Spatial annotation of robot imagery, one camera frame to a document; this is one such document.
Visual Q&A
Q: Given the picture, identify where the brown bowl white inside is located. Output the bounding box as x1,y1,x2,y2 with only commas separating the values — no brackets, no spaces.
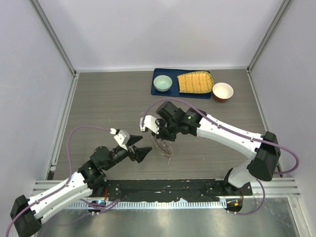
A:
212,82,234,102

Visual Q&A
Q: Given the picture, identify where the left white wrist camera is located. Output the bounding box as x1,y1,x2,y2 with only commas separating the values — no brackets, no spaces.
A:
114,129,130,151

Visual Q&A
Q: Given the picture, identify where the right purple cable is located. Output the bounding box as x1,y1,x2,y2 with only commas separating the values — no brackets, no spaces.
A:
143,98,301,215

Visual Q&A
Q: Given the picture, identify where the yellow woven bamboo basket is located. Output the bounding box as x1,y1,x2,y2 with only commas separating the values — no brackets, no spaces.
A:
177,71,214,94

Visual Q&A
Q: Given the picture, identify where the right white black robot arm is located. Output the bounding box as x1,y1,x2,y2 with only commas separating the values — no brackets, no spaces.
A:
140,101,280,195

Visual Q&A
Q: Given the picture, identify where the metal disc with keyrings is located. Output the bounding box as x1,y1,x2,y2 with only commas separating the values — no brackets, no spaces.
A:
150,134,172,165

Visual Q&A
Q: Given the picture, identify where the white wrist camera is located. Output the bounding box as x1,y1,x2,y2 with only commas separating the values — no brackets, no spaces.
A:
140,115,159,134
114,129,130,151

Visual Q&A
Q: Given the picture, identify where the purple cable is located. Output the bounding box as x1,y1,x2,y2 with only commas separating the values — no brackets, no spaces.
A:
5,125,121,237
143,98,301,215

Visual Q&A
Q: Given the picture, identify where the dark blue tray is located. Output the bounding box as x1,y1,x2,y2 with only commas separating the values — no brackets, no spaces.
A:
151,68,212,99

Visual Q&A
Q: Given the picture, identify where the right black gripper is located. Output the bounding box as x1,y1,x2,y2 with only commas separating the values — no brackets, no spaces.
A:
152,119,179,142

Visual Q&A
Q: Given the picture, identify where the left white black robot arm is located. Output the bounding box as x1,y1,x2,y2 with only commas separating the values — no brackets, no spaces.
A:
10,135,152,237

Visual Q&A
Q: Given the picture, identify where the slotted white cable duct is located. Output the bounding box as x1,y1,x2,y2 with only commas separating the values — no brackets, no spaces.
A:
65,198,227,210

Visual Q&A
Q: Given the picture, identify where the pale green bowl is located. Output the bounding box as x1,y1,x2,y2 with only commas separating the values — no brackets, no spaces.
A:
153,75,173,92

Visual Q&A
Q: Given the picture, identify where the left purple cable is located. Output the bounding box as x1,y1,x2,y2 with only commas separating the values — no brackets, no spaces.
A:
5,125,121,237

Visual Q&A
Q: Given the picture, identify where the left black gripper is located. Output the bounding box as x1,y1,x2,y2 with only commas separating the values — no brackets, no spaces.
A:
104,135,152,170

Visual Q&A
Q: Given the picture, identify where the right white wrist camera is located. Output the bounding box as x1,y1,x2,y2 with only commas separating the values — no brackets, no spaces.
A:
140,115,159,134

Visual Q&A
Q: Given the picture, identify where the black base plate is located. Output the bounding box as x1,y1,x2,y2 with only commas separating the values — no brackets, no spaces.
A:
91,179,253,202

